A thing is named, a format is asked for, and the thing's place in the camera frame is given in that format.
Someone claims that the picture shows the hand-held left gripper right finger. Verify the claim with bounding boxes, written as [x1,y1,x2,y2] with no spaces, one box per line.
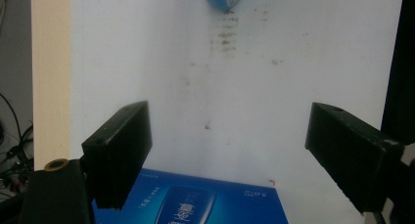
[304,102,405,214]

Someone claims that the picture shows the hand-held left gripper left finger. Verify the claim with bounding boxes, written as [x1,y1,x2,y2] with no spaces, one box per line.
[80,100,154,210]

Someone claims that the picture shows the blue box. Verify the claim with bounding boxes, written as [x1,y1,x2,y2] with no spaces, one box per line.
[91,167,290,224]

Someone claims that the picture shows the black cables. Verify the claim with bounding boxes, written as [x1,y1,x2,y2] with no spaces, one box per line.
[0,92,35,199]

